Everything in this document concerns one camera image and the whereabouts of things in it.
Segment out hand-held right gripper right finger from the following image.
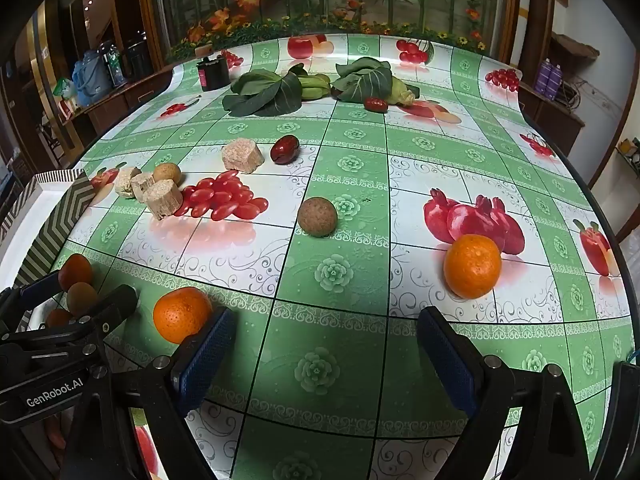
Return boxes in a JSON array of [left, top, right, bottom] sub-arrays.
[[416, 305, 601, 480]]

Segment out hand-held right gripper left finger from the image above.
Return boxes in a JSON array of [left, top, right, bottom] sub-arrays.
[[60, 305, 238, 480]]

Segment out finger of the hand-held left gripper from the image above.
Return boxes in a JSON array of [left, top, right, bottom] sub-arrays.
[[70, 284, 140, 361], [0, 271, 66, 333]]

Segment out orange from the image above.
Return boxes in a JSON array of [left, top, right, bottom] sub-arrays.
[[443, 234, 503, 300], [152, 287, 215, 345], [58, 254, 94, 291]]

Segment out white tray with striped rim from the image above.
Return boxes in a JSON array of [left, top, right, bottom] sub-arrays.
[[0, 170, 98, 291]]

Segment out beige fibrous chunk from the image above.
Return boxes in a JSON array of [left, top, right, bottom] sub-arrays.
[[221, 138, 265, 175], [145, 179, 185, 221], [131, 172, 157, 205], [114, 166, 143, 198]]

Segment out rough brown round fruit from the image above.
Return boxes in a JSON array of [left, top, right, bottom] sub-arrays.
[[297, 197, 339, 238]]

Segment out green fruit-print tablecloth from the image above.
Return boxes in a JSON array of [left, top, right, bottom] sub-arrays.
[[0, 32, 626, 480]]

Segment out brown wooden cabinet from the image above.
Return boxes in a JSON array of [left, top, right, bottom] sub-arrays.
[[50, 65, 176, 151]]

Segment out green plastic bag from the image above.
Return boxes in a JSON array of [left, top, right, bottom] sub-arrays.
[[52, 77, 76, 106]]

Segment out grey-blue thermos jug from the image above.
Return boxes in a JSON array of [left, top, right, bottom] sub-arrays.
[[85, 50, 112, 103]]

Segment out green bottles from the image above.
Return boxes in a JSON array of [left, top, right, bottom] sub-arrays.
[[102, 42, 128, 88]]

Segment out small black red box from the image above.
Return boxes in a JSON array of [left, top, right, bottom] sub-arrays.
[[196, 56, 232, 92]]

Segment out green bok choy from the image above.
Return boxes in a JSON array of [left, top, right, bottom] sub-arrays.
[[221, 64, 333, 117], [332, 57, 421, 107]]

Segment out brown wooden side shelf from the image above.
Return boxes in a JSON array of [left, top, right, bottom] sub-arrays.
[[517, 80, 586, 156]]

